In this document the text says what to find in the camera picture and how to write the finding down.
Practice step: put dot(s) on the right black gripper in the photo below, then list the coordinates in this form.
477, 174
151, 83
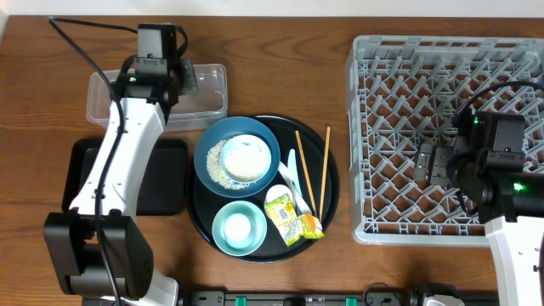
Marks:
440, 155

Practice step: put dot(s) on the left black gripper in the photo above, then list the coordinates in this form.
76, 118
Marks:
187, 77

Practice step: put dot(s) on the yellow green snack wrapper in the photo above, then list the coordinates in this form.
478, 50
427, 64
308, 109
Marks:
291, 226

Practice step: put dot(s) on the small light blue cup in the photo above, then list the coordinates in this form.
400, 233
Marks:
237, 230

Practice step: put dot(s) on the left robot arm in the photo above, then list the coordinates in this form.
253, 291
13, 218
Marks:
96, 247

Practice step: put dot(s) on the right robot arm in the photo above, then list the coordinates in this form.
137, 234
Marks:
486, 167

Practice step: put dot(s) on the clear plastic waste bin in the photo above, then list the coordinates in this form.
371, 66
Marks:
196, 111

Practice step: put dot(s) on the grey dishwasher rack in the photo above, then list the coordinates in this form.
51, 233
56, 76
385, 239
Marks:
403, 91

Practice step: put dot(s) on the dark blue plate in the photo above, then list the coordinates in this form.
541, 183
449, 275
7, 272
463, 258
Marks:
230, 127

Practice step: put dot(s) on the spilled rice grains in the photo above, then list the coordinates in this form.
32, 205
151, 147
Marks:
216, 172

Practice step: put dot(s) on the right wooden chopstick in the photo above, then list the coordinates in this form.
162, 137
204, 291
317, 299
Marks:
324, 172

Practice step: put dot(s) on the wooden chopstick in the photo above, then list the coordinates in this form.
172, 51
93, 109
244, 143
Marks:
306, 172
324, 172

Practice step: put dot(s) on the black rectangular tray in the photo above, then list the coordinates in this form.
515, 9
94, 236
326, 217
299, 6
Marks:
162, 189

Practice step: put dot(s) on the light blue rice bowl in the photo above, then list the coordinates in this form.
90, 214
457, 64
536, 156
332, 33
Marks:
245, 158

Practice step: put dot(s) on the left wooden chopstick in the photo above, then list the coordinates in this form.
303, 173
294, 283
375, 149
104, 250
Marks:
306, 172

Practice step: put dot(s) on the white plastic spoon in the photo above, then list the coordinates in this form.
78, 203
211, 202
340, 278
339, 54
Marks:
301, 205

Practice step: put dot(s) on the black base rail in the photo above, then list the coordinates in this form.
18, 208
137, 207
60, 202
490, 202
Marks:
217, 298

